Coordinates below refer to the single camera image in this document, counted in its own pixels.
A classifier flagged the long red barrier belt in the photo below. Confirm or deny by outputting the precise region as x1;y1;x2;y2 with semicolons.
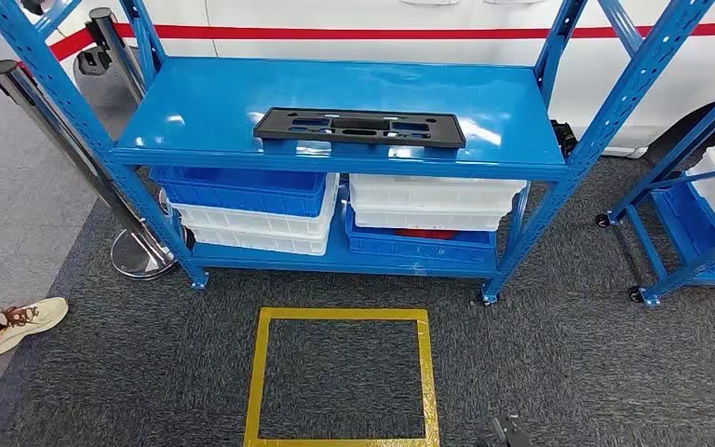
114;22;715;42

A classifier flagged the white car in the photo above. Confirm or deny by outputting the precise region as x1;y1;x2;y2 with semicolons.
48;0;715;158

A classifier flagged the black plastic frame part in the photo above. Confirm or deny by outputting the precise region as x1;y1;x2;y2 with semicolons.
252;107;467;150

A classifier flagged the blue metal shelf rack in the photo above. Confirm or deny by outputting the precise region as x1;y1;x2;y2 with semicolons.
0;0;715;306
596;67;715;308

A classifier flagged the yellow floor tape square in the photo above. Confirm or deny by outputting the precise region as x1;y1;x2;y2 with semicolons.
243;307;440;447

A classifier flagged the person's foot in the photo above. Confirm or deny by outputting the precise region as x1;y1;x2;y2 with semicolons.
0;297;70;358

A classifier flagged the blue plastic bin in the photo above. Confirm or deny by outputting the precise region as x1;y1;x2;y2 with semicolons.
149;165;327;218
344;206;498;267
652;182;715;278

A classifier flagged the red item in bin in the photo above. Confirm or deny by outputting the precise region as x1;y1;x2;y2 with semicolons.
394;229;459;241

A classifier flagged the short red barrier belt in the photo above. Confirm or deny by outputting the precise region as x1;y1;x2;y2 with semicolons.
17;27;97;69

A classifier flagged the small black device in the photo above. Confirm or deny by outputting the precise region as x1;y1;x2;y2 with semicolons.
551;120;578;158

